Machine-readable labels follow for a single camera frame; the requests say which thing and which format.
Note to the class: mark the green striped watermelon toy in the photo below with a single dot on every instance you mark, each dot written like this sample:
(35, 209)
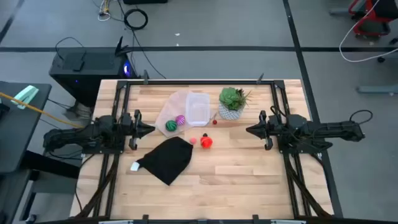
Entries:
(171, 125)

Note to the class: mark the black desk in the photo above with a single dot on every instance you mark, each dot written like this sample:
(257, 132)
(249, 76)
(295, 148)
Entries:
(18, 130)

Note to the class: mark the black flat box device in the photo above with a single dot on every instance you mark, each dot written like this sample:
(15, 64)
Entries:
(78, 60)

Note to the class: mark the black table clamp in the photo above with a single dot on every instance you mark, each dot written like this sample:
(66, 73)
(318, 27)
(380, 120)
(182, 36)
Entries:
(145, 218)
(255, 218)

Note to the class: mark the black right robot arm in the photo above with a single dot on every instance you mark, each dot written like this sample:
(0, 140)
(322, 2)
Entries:
(326, 130)

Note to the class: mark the clear plastic tupperware container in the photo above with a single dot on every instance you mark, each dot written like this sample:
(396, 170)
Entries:
(197, 109)

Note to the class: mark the succulent in patterned pot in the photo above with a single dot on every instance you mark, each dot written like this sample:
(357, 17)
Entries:
(231, 102)

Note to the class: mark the black caster wheel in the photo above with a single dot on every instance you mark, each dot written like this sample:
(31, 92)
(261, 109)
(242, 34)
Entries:
(31, 218)
(381, 59)

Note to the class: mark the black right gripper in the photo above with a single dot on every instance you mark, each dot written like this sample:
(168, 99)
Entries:
(263, 129)

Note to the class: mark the silver metal bracket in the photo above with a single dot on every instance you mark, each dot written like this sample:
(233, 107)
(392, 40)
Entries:
(116, 222)
(287, 222)

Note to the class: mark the black computer tower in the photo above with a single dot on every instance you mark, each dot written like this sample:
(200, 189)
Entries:
(90, 74)

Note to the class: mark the mint green stapler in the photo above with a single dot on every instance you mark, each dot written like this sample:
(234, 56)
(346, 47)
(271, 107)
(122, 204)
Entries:
(26, 95)

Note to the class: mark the black aluminium table frame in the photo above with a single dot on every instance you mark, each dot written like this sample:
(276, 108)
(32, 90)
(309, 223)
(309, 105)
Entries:
(202, 82)

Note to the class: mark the red toy tomato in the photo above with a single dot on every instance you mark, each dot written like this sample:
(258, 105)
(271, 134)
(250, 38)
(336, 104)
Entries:
(206, 143)

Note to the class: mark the black wifi antenna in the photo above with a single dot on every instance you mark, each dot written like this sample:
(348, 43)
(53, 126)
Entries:
(119, 46)

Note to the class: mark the red metal cart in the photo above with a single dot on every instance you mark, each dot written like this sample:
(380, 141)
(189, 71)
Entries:
(360, 31)

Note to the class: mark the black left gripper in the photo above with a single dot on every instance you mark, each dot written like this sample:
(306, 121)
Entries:
(137, 127)

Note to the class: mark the black cloth bag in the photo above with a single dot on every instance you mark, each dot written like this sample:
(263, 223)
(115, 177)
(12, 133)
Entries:
(169, 158)

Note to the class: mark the small red toy cherry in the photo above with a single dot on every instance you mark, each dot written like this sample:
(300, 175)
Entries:
(214, 122)

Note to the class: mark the black equipment base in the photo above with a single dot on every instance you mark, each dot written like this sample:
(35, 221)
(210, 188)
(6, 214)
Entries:
(144, 1)

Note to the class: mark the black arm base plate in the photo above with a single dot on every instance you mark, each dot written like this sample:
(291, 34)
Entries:
(93, 151)
(298, 151)

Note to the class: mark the gray metal table foot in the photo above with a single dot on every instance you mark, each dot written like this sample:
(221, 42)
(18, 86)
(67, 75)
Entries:
(339, 12)
(377, 89)

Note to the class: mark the small white tag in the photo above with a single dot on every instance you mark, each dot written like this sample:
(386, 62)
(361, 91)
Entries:
(135, 166)

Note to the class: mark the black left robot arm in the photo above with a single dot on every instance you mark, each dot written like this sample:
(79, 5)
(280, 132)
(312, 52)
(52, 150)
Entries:
(77, 135)

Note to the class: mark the small pink ball toy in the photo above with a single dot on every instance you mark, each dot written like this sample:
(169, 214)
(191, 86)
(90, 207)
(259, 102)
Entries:
(193, 140)

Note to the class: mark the black desk leg base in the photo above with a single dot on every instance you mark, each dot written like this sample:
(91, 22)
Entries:
(49, 163)

